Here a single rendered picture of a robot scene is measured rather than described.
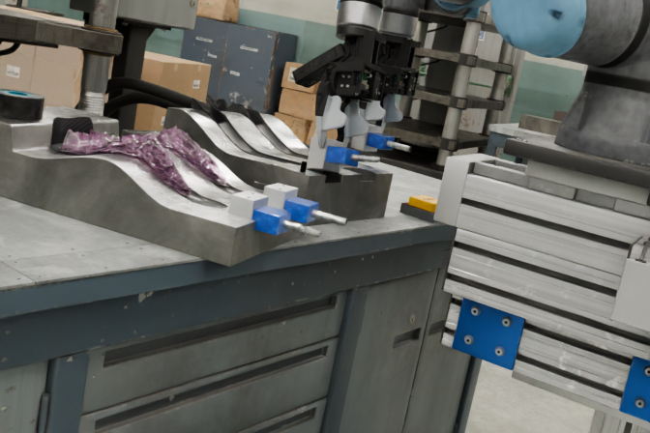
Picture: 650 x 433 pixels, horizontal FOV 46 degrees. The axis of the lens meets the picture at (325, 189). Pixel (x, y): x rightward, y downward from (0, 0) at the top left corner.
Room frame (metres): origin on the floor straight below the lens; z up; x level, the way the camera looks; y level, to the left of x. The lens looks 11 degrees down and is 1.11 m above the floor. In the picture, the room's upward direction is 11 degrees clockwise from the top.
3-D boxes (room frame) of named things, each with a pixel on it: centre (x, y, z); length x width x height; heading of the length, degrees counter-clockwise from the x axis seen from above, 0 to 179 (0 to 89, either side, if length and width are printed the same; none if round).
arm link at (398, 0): (1.63, -0.09, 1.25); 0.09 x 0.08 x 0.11; 82
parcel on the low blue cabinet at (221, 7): (8.79, 1.56, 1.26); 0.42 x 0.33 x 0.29; 65
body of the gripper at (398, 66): (1.63, -0.09, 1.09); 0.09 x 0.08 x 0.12; 54
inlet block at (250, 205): (1.05, 0.06, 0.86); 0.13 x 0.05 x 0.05; 71
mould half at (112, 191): (1.19, 0.30, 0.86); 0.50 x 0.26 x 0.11; 71
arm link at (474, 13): (1.60, -0.18, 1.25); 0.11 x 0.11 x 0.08; 82
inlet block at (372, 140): (1.62, -0.10, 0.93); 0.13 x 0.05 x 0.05; 54
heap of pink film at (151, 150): (1.19, 0.29, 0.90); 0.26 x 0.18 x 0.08; 71
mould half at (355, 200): (1.52, 0.15, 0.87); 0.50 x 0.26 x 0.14; 54
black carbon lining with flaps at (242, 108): (1.51, 0.15, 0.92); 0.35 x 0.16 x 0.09; 54
